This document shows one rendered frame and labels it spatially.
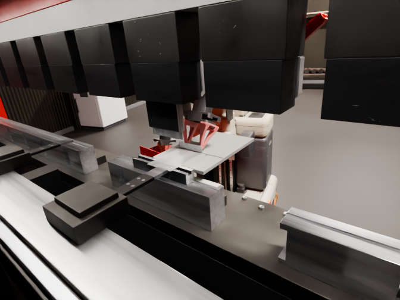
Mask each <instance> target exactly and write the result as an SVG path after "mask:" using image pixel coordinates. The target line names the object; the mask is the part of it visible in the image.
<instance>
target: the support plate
mask: <svg viewBox="0 0 400 300"><path fill-rule="evenodd" d="M208 133H209V130H207V131H206V134H205V137H204V140H205V138H206V136H207V135H208ZM199 138H200V135H197V136H195V137H193V138H192V140H191V142H190V143H191V144H194V145H199ZM253 141H254V138H251V137H244V136H238V135H231V134H227V133H220V132H216V133H215V134H214V135H213V136H212V137H211V139H210V140H209V141H208V143H207V144H206V145H205V147H204V149H203V150H202V153H205V154H201V155H199V156H197V157H195V158H194V159H192V160H190V161H188V162H187V163H185V164H183V165H182V166H184V167H187V168H191V169H193V170H194V173H198V174H202V175H204V174H206V173H207V172H209V171H210V170H212V169H213V168H215V167H216V166H218V165H219V164H221V163H222V162H224V161H225V160H227V159H228V158H230V157H231V156H232V155H234V154H235V153H237V152H239V151H240V150H241V149H243V148H244V147H246V146H248V145H249V144H250V143H252V142H253ZM176 149H178V148H176V147H172V148H170V149H168V150H166V151H164V152H162V153H160V154H158V155H156V156H154V157H153V158H156V159H158V158H160V157H162V156H164V155H166V154H168V153H170V152H172V151H174V150H176ZM206 154H209V155H207V156H205V155H206ZM210 155H214V156H217V157H214V156H210ZM219 157H222V158H219Z"/></svg>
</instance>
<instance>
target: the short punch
mask: <svg viewBox="0 0 400 300"><path fill-rule="evenodd" d="M146 109H147V113H148V121H149V126H150V127H152V129H153V134H155V135H161V136H166V137H170V138H175V139H180V140H183V133H182V132H183V131H184V130H185V124H184V118H183V106H182V105H180V104H168V103H162V102H151V101H146Z"/></svg>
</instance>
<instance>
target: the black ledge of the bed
mask: <svg viewBox="0 0 400 300"><path fill-rule="evenodd" d="M94 150H95V152H98V153H100V154H104V155H105V156H106V160H107V161H109V160H112V159H116V158H117V157H119V156H118V155H115V154H112V153H109V152H105V151H102V150H100V149H96V148H94ZM32 159H33V162H34V163H33V164H32V165H33V166H35V167H37V168H41V167H43V166H46V165H51V166H53V167H55V168H57V169H58V170H59V173H60V176H61V180H62V181H64V182H66V183H68V184H70V185H72V186H74V187H77V186H79V185H82V184H84V183H86V182H88V181H90V180H92V181H94V182H97V183H99V184H101V185H103V186H105V187H108V188H110V189H112V190H114V188H113V184H112V180H111V176H110V171H109V167H108V162H107V161H106V162H105V163H102V164H100V165H98V167H99V169H97V170H95V171H92V172H90V173H88V174H85V175H84V174H81V173H79V172H76V171H74V170H72V169H70V168H68V167H65V166H63V165H61V164H59V163H57V162H54V161H52V160H49V159H47V158H45V157H43V156H41V155H39V154H36V155H32ZM224 194H225V195H226V196H227V205H226V206H225V219H224V220H223V221H222V222H221V223H220V224H219V225H218V226H217V227H216V228H215V229H214V230H213V231H212V232H211V231H209V230H206V229H204V228H202V227H199V226H197V225H195V224H193V223H191V222H188V221H186V220H184V219H182V218H180V217H177V216H175V215H172V214H170V213H169V212H166V211H164V210H161V209H159V208H157V207H155V206H153V205H150V204H148V203H146V202H143V201H141V200H140V199H137V198H135V197H132V196H130V195H127V199H128V203H129V208H130V213H129V214H128V215H130V216H132V217H134V218H136V219H138V220H140V221H141V222H143V223H145V224H147V225H149V226H151V227H153V228H155V229H157V230H159V231H161V232H163V233H165V234H167V235H169V236H171V237H172V238H174V239H176V240H178V241H180V242H182V243H184V244H186V245H187V246H190V247H191V248H193V249H195V250H197V251H199V252H201V253H203V254H205V255H207V256H209V257H211V258H213V259H215V260H217V261H218V262H220V263H222V264H224V265H226V266H228V267H230V268H232V269H234V270H236V271H238V272H240V273H242V274H244V275H246V276H248V277H249V278H251V279H253V280H255V281H257V282H259V283H261V284H263V285H265V286H266V287H268V288H270V289H272V290H275V291H276V292H278V293H280V294H282V295H284V296H286V297H288V298H290V299H292V300H363V299H361V298H358V297H356V296H354V295H351V294H350V293H347V292H345V291H343V290H340V289H338V288H336V287H334V286H332V285H329V284H327V283H325V282H322V281H321V280H318V279H316V278H314V277H311V276H309V275H307V274H305V273H302V272H300V271H298V270H295V269H294V268H292V267H289V266H287V265H284V264H282V263H280V262H278V256H279V254H280V253H281V251H282V250H283V248H284V247H285V245H286V239H287V231H286V230H283V229H280V222H281V221H282V219H283V218H284V215H283V213H284V212H288V211H289V210H288V209H285V208H282V207H278V206H276V205H272V204H269V203H266V202H263V201H259V200H257V199H254V198H250V197H247V198H248V199H247V200H243V199H242V197H243V196H244V195H241V194H238V193H234V192H231V191H229V190H225V189H224ZM259 205H263V206H264V209H263V210H260V209H259Z"/></svg>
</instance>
